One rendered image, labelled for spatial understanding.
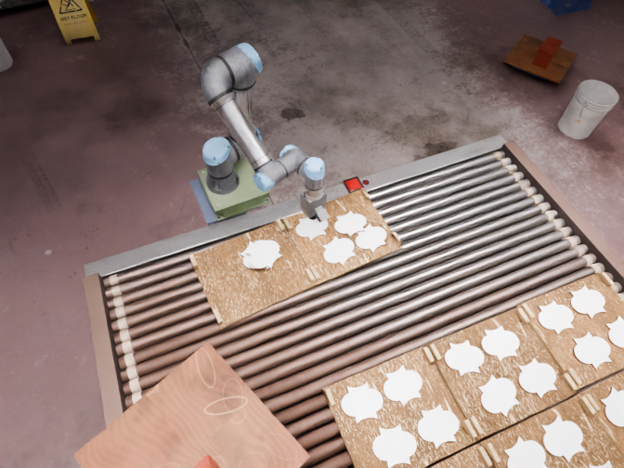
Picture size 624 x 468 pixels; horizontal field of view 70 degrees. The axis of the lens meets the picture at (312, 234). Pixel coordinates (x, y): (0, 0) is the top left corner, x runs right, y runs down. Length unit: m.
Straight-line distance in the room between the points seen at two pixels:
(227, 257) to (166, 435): 0.71
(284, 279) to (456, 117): 2.59
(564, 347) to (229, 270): 1.31
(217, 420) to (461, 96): 3.43
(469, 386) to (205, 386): 0.91
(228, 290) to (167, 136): 2.16
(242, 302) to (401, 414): 0.71
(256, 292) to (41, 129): 2.81
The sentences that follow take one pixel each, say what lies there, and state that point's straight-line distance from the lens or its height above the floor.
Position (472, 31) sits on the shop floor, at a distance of 5.09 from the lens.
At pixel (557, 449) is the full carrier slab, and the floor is 0.95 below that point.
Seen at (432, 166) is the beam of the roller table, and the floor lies 0.92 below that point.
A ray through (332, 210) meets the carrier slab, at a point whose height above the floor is 0.94.
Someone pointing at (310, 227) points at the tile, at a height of 0.94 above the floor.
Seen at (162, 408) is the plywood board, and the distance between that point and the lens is 1.59.
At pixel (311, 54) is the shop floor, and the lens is 4.45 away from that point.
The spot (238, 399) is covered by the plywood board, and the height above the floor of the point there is 1.04.
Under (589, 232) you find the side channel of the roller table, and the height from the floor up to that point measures 0.95.
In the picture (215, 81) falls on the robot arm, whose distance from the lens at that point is 1.62.
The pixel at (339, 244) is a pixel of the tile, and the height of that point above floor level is 0.94.
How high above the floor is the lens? 2.53
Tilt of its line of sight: 57 degrees down
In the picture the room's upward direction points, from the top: 3 degrees clockwise
